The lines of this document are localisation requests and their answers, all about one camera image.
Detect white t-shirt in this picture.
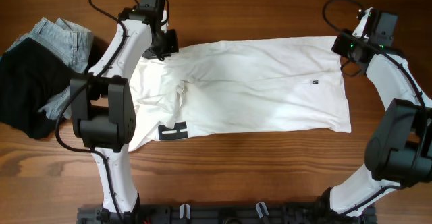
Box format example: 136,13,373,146
129,36,351,150

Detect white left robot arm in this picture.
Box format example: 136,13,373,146
70,0,178,217

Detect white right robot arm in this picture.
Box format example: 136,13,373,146
328,8,431,217

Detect light blue denim jeans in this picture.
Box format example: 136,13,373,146
6,18,94,120

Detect black folded garment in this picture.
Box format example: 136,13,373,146
1,38,74,140

